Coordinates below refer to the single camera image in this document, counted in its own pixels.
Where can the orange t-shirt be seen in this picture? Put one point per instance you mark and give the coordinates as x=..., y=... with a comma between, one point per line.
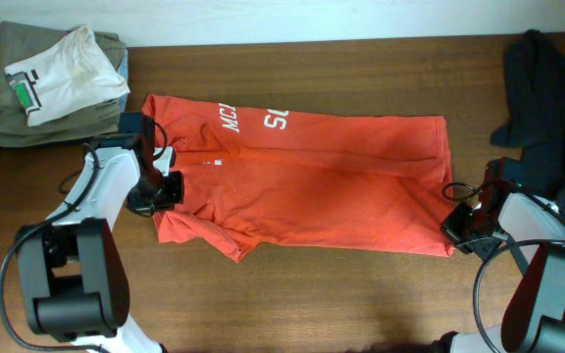
x=254, y=176

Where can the white folded t-shirt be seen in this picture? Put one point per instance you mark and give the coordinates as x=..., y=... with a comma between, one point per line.
x=73, y=74

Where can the light blue folded garment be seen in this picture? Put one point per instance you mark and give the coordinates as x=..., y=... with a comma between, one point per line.
x=122, y=70

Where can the olive folded garment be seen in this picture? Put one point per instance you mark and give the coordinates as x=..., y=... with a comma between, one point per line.
x=19, y=42

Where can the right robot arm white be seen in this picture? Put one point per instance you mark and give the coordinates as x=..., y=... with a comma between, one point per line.
x=510, y=218

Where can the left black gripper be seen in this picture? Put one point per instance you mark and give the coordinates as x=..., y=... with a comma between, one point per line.
x=174, y=192

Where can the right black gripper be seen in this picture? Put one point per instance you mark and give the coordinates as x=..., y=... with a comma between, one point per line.
x=449, y=228

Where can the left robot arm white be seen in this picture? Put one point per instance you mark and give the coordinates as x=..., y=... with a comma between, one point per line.
x=74, y=286

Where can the dark grey clothes pile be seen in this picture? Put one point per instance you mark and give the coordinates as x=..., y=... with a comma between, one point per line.
x=534, y=76

